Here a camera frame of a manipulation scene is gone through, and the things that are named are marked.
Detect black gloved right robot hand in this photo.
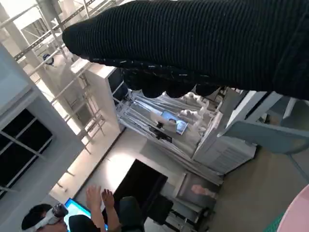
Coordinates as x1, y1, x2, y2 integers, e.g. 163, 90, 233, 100
62, 0, 309, 99

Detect pink bowl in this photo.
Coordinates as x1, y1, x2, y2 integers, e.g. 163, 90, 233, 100
282, 185, 309, 232

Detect open lit laptop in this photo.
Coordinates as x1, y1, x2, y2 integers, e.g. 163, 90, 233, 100
161, 110, 189, 134

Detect white tall cabinet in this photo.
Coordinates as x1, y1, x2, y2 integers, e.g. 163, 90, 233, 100
83, 64, 128, 137

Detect white cabinet with grille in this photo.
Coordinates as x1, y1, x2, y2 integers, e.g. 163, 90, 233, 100
192, 113, 258, 175

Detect grey framed panel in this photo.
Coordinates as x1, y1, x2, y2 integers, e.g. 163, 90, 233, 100
177, 172, 219, 207

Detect large black screen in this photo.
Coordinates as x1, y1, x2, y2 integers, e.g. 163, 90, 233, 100
113, 159, 169, 213

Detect person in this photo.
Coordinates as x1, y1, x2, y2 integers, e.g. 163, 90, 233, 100
21, 185, 124, 232

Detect green cutting mat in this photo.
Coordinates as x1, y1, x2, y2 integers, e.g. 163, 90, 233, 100
264, 212, 288, 232

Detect blue lit computer monitor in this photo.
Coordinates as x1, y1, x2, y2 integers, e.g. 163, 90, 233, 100
64, 198, 108, 230

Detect dark window panes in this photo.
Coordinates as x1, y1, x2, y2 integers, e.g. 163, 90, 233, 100
0, 108, 54, 194

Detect white VR headset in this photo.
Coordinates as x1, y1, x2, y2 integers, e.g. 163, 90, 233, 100
33, 205, 70, 230

